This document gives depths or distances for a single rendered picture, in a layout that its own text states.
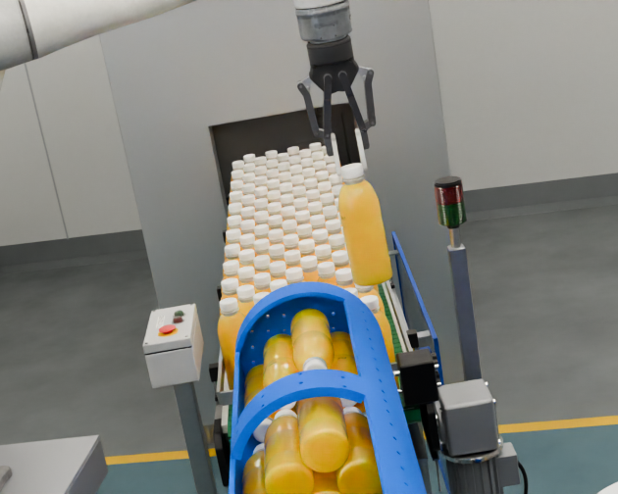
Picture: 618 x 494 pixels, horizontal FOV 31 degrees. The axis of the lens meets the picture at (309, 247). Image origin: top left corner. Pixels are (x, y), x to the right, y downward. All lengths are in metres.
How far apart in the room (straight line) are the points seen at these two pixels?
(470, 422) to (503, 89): 3.97
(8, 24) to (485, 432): 1.29
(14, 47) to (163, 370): 0.85
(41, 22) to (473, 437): 1.25
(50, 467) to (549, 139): 4.65
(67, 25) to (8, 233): 5.25
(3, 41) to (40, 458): 0.73
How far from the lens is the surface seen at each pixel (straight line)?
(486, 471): 2.45
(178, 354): 2.31
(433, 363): 2.23
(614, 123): 6.27
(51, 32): 1.74
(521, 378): 4.38
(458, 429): 2.38
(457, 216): 2.50
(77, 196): 6.72
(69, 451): 2.01
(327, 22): 1.83
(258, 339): 2.11
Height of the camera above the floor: 1.94
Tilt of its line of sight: 18 degrees down
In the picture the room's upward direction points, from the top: 10 degrees counter-clockwise
